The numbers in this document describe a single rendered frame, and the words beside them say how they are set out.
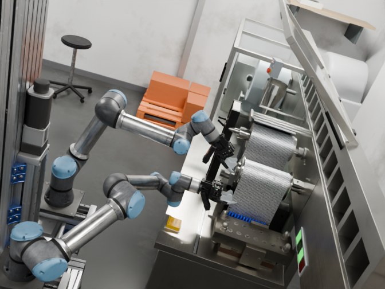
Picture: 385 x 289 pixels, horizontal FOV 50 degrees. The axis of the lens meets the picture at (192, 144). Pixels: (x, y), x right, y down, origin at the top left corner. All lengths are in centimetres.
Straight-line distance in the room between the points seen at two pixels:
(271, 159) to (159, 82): 311
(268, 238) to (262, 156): 45
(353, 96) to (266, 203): 324
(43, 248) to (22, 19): 84
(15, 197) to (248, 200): 111
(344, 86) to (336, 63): 28
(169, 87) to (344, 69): 208
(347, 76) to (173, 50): 218
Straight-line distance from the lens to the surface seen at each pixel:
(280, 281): 217
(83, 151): 223
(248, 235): 210
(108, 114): 193
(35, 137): 180
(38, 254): 173
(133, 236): 339
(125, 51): 565
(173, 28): 549
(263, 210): 218
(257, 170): 209
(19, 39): 157
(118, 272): 311
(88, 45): 500
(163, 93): 525
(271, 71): 247
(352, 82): 518
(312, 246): 180
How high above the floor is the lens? 229
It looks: 28 degrees down
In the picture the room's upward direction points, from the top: 19 degrees clockwise
